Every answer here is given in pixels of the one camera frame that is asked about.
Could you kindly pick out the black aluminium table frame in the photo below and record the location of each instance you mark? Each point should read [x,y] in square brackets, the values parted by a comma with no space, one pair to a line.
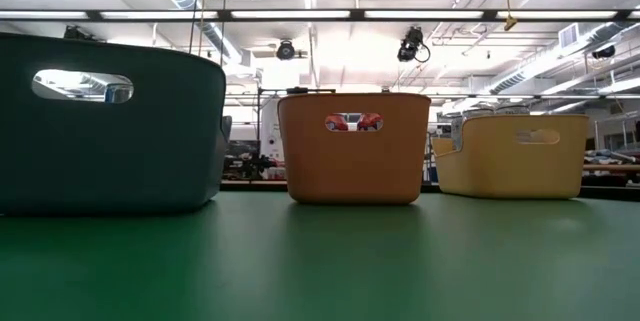
[250,186]

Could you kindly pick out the black crossbar with light strips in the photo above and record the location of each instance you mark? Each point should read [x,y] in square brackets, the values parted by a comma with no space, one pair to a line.
[357,14]

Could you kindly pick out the yellow plastic bin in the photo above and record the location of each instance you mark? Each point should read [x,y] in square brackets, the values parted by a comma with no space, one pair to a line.
[515,171]

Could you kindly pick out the round black ceiling camera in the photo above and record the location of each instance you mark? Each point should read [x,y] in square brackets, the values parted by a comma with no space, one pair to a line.
[285,51]

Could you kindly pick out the orange plastic bin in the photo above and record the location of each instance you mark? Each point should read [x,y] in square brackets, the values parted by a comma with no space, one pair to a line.
[350,171]

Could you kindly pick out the black camera on frame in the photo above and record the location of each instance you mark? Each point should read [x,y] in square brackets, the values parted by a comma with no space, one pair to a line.
[75,33]

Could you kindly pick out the black ceiling fixture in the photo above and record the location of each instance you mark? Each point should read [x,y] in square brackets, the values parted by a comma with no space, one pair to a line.
[605,52]

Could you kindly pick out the black overhead camera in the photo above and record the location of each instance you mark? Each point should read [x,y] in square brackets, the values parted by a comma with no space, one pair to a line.
[411,43]

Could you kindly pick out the green table mat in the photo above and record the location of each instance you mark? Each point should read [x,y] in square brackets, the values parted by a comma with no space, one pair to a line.
[320,271]

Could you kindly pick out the blue-grey plastic bin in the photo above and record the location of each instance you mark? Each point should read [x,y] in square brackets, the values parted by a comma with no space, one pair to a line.
[125,161]

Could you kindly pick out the background workbench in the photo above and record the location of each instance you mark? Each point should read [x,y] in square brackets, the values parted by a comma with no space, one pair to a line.
[610,167]

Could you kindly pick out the white appliance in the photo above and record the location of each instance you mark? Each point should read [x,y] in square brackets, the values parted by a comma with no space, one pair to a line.
[272,131]

